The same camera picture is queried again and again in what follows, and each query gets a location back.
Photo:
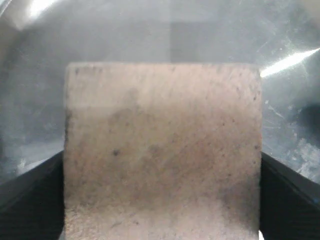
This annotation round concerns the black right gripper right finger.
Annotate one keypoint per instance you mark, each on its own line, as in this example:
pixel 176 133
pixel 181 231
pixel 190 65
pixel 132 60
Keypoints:
pixel 289 203

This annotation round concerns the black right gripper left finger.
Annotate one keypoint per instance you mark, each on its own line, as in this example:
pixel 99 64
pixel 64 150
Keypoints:
pixel 32 204

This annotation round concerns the wooden cube block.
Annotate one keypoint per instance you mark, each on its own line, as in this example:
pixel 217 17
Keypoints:
pixel 159 151

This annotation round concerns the round stainless steel plate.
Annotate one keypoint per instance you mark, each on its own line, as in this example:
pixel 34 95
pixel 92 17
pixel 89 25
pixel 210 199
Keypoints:
pixel 39 38

